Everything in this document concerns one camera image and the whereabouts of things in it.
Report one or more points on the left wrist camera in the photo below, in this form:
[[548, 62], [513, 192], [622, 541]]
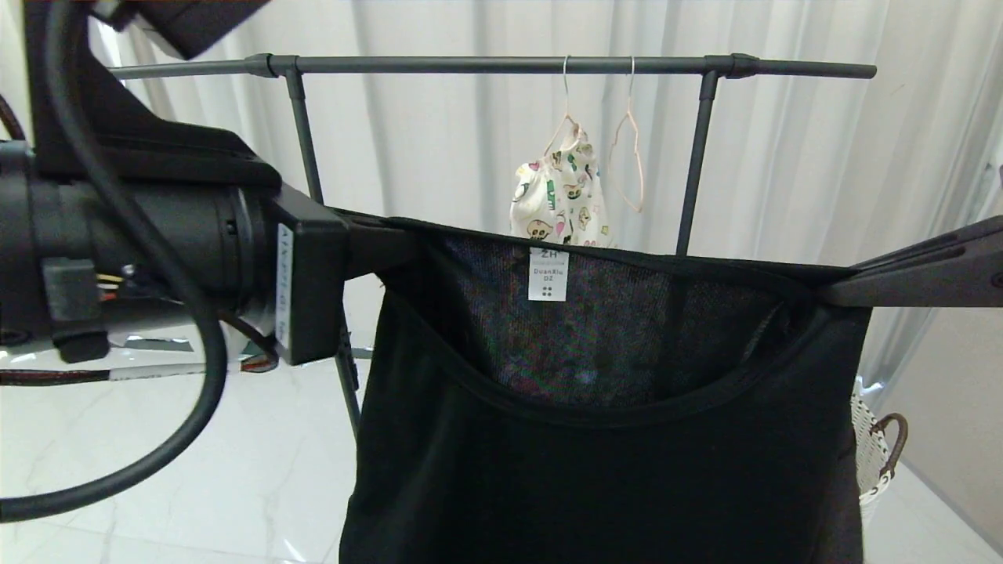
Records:
[[117, 133]]

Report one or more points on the black garment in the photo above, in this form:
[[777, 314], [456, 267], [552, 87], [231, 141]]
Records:
[[595, 486]]

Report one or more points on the white laundry basket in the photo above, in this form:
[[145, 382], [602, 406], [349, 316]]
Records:
[[870, 462]]

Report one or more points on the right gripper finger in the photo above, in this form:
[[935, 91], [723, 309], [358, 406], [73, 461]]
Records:
[[940, 274]]

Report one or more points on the cream printed garment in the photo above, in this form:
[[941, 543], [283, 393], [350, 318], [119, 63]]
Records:
[[560, 204]]

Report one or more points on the black clothes rack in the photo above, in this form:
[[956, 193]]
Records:
[[470, 65]]

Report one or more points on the white curtain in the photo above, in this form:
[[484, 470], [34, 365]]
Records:
[[783, 157]]

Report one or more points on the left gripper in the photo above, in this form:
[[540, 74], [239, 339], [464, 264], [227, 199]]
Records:
[[172, 243]]

